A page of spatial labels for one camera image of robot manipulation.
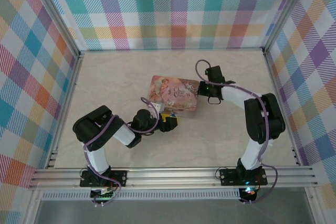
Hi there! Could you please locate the pink illustrated tin box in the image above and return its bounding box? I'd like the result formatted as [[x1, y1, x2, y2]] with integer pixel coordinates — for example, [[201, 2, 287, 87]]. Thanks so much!
[[146, 74, 201, 120]]

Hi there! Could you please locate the small brass blue padlock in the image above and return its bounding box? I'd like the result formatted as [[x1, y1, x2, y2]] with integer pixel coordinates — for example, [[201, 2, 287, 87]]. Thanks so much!
[[160, 112, 179, 124]]

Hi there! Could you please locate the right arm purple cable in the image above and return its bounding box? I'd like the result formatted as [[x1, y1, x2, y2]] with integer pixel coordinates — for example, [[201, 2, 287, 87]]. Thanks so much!
[[195, 59, 279, 205]]

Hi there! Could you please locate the grey metal front panel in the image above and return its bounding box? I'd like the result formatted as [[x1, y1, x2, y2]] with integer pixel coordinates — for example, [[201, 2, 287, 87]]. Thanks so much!
[[34, 199, 316, 224]]

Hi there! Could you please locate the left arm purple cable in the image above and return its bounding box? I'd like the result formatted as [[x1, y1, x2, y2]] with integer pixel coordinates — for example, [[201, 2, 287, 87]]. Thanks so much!
[[83, 97, 161, 206]]

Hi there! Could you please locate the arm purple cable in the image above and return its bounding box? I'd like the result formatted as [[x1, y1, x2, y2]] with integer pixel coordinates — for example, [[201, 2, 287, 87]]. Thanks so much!
[[83, 97, 161, 206], [195, 59, 279, 205]]

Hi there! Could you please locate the aluminium upright frame post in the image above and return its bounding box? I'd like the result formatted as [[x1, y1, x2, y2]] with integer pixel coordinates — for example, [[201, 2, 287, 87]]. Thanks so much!
[[25, 0, 85, 61], [261, 0, 317, 54]]

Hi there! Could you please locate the right gripper thin black cable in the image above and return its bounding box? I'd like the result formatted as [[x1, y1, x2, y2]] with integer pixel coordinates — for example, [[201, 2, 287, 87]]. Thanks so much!
[[207, 94, 224, 105]]

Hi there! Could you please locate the white slotted cable duct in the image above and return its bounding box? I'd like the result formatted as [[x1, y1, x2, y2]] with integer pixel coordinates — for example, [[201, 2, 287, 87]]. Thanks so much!
[[41, 189, 241, 200]]

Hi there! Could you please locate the green lit electronics board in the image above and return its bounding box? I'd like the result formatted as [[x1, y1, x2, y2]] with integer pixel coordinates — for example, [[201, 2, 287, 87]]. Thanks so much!
[[90, 186, 116, 200]]

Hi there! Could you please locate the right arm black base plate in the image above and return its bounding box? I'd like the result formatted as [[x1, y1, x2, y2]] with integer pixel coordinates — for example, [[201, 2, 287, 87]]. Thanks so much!
[[219, 168, 268, 187]]

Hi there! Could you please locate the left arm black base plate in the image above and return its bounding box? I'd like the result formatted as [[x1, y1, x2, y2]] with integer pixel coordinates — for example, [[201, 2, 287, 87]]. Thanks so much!
[[80, 170, 128, 188]]

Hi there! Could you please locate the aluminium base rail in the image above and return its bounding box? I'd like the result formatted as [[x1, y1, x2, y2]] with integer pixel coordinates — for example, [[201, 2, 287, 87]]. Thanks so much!
[[28, 166, 318, 190]]

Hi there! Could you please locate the aluminium side frame rail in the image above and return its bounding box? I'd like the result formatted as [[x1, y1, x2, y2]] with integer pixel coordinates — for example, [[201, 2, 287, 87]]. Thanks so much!
[[262, 48, 325, 224], [23, 52, 85, 224]]

